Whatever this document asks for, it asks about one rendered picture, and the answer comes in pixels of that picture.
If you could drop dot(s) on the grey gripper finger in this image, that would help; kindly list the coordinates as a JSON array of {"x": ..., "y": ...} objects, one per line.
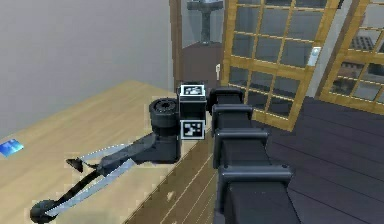
[{"x": 83, "y": 191}]

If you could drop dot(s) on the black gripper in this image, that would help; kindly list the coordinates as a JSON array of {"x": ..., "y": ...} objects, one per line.
[{"x": 165, "y": 146}]

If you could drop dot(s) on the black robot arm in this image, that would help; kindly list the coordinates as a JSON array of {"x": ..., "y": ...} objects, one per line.
[{"x": 250, "y": 200}]

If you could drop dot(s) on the blue card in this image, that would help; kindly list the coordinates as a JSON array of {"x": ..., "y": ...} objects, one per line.
[{"x": 10, "y": 147}]

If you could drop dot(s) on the light wooden table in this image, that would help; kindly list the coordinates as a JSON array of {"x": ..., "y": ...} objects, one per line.
[{"x": 100, "y": 113}]

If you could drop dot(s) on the dark brown door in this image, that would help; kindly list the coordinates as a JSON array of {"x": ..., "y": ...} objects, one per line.
[{"x": 200, "y": 63}]

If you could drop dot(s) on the wooden lattice glass door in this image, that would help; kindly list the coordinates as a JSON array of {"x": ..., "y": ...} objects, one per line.
[
  {"x": 270, "y": 50},
  {"x": 360, "y": 73}
]

